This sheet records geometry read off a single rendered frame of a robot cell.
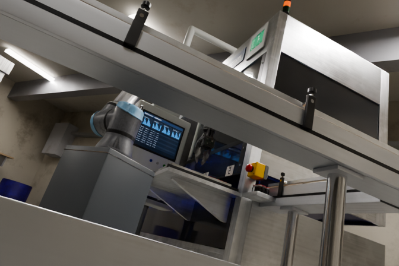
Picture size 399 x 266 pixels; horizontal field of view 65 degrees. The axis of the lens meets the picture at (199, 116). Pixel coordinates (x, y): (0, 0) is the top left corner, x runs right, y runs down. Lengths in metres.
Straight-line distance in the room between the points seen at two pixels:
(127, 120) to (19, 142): 7.52
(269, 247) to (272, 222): 0.12
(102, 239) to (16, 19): 0.42
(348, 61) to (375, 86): 0.28
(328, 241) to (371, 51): 2.93
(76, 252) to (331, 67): 1.99
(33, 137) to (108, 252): 8.28
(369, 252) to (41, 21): 1.99
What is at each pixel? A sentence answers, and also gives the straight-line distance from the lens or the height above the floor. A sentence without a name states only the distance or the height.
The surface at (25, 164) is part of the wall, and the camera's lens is 8.80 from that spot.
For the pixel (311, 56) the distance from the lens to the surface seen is 2.21.
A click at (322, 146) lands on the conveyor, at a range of 0.83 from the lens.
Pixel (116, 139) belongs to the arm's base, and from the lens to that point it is 1.22.
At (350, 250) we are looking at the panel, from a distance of 2.07.
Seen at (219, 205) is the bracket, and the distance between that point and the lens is 1.68.
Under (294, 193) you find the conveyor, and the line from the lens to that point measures 1.48.
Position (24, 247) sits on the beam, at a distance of 0.60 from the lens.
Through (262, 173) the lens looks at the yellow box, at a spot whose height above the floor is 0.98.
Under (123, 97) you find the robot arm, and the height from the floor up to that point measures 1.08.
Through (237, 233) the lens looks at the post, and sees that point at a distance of 1.61.
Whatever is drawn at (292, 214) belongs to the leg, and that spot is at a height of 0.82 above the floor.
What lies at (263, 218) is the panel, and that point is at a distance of 1.69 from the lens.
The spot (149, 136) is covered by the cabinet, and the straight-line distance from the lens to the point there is 2.55.
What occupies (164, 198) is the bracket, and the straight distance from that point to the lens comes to 2.10.
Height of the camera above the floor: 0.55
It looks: 23 degrees up
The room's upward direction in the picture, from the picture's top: 16 degrees clockwise
